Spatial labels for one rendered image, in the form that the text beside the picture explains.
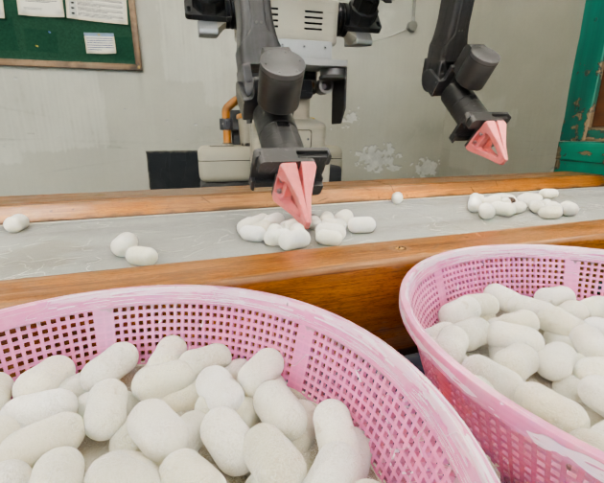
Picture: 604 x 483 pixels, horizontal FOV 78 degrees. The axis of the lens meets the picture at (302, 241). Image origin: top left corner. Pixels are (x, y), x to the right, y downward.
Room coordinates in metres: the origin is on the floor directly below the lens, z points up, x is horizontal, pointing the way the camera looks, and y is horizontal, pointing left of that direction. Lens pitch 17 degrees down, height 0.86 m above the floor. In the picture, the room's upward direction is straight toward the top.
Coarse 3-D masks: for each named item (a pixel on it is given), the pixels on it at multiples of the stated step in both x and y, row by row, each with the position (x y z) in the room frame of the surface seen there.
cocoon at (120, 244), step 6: (120, 234) 0.38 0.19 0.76; (126, 234) 0.37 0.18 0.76; (132, 234) 0.38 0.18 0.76; (114, 240) 0.36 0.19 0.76; (120, 240) 0.36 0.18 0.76; (126, 240) 0.36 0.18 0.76; (132, 240) 0.37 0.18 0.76; (114, 246) 0.35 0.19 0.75; (120, 246) 0.35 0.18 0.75; (126, 246) 0.36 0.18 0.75; (114, 252) 0.35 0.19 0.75; (120, 252) 0.35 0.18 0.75
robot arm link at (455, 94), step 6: (450, 84) 0.81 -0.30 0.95; (456, 84) 0.80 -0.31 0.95; (444, 90) 0.82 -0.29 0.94; (450, 90) 0.81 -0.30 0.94; (456, 90) 0.80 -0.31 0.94; (462, 90) 0.79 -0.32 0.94; (468, 90) 0.79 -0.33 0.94; (444, 96) 0.82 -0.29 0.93; (450, 96) 0.80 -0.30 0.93; (456, 96) 0.79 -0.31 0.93; (462, 96) 0.78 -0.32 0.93; (474, 96) 0.78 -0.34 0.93; (444, 102) 0.82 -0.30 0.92; (450, 102) 0.80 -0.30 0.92; (456, 102) 0.78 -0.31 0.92; (450, 108) 0.80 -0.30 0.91
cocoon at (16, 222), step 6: (12, 216) 0.46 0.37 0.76; (18, 216) 0.47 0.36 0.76; (24, 216) 0.47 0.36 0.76; (6, 222) 0.45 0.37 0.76; (12, 222) 0.45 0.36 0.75; (18, 222) 0.45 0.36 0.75; (24, 222) 0.46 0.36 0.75; (6, 228) 0.45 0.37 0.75; (12, 228) 0.45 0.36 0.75; (18, 228) 0.45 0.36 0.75; (24, 228) 0.47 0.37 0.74
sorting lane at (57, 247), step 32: (576, 192) 0.79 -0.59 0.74; (32, 224) 0.50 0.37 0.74; (64, 224) 0.50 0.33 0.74; (96, 224) 0.50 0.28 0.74; (128, 224) 0.50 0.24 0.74; (160, 224) 0.50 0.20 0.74; (192, 224) 0.50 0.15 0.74; (224, 224) 0.50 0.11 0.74; (384, 224) 0.50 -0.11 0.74; (416, 224) 0.50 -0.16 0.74; (448, 224) 0.50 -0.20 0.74; (480, 224) 0.50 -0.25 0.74; (512, 224) 0.50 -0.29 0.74; (544, 224) 0.50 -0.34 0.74; (0, 256) 0.36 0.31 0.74; (32, 256) 0.36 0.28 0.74; (64, 256) 0.36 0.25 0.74; (96, 256) 0.36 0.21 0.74; (160, 256) 0.36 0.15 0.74; (192, 256) 0.36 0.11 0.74; (224, 256) 0.36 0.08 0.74
